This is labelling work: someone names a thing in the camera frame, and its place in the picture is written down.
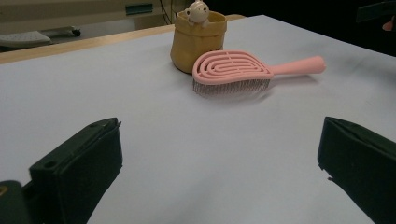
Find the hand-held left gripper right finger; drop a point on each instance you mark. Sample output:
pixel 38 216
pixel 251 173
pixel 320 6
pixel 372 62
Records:
pixel 361 155

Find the grey chair base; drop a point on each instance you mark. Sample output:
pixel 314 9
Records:
pixel 25 38

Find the pink hairbrush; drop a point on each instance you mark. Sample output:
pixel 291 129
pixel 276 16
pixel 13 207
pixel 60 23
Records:
pixel 230 70

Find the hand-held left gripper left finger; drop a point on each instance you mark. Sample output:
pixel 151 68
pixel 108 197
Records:
pixel 81 168

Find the cream bear figure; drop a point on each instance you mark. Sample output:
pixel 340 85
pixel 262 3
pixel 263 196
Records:
pixel 197 12

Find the yellow storage pouch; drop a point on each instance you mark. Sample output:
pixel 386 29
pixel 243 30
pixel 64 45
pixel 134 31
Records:
pixel 194 43

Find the beige wooden desk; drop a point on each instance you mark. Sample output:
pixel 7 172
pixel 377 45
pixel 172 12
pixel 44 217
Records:
pixel 62 15

